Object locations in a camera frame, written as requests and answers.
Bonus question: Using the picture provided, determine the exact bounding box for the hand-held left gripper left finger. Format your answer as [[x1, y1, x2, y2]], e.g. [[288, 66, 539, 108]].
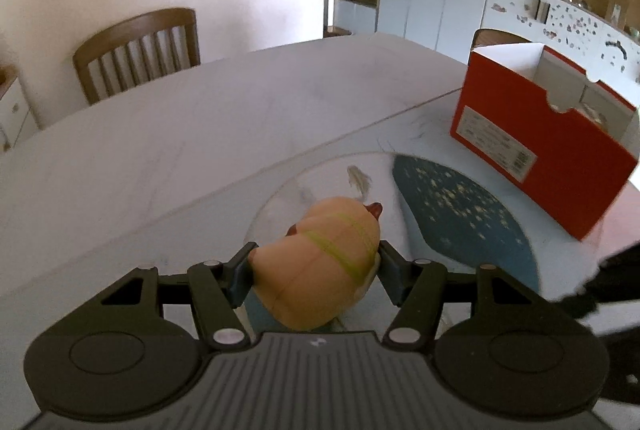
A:
[[99, 241, 260, 352]]

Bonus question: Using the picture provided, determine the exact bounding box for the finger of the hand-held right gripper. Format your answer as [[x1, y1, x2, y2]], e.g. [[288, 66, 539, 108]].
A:
[[560, 244, 640, 327]]

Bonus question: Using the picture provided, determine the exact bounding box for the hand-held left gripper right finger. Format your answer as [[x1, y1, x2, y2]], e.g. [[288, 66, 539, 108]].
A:
[[377, 241, 540, 353]]

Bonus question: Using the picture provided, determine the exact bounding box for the tan hamster toy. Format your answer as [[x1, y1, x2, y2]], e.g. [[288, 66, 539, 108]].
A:
[[248, 196, 384, 333]]

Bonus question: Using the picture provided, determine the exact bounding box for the red cardboard box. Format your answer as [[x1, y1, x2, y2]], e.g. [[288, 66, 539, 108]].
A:
[[450, 42, 640, 241]]

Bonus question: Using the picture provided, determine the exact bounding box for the white marble desktop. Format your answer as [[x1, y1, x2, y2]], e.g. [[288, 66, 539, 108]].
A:
[[0, 32, 640, 411]]

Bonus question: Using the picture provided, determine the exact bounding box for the brown wooden slatted chair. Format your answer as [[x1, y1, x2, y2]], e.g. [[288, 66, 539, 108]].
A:
[[72, 8, 201, 105]]

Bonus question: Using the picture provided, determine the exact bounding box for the white sideboard cabinet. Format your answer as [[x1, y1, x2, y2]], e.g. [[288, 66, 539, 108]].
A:
[[0, 67, 40, 153]]

